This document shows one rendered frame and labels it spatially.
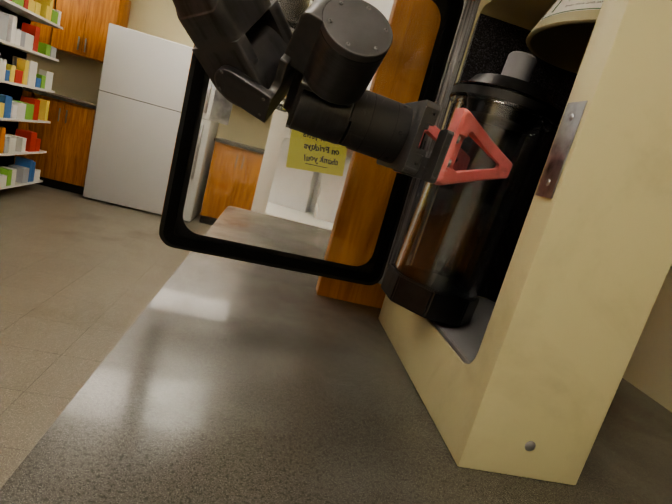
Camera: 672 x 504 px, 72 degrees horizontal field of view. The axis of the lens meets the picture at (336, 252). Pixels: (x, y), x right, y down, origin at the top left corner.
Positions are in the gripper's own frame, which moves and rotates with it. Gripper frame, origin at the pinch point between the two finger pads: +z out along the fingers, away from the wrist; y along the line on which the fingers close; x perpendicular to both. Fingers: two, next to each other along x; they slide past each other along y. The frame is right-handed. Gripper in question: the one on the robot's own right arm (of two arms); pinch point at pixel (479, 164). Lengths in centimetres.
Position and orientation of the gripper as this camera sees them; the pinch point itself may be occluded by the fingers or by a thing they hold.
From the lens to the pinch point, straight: 50.2
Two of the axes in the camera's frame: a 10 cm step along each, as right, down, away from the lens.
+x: -3.2, 9.3, 2.0
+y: -1.5, -2.6, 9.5
